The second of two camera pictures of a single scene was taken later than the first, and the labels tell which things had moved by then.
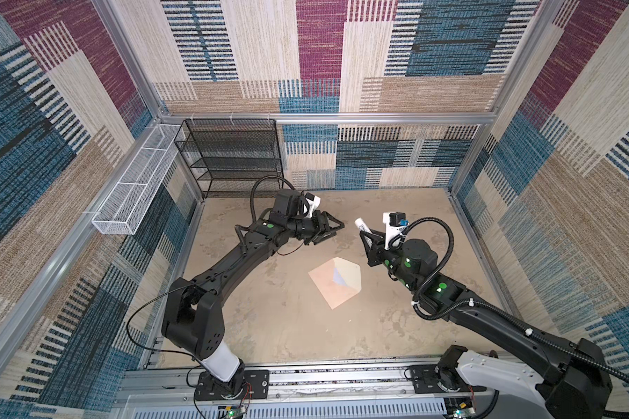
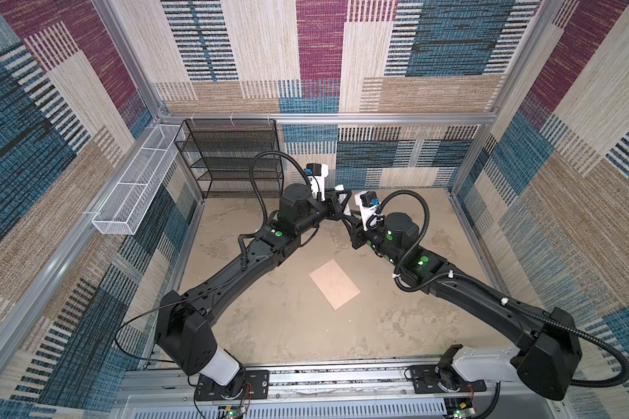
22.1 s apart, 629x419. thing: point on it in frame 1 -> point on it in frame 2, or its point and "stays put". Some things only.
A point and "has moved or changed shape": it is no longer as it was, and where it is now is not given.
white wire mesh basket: (124, 209) stays put
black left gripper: (322, 226) -> (334, 212)
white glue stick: (361, 224) has moved or changed shape
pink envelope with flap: (336, 279) has moved or changed shape
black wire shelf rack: (232, 157) stays put
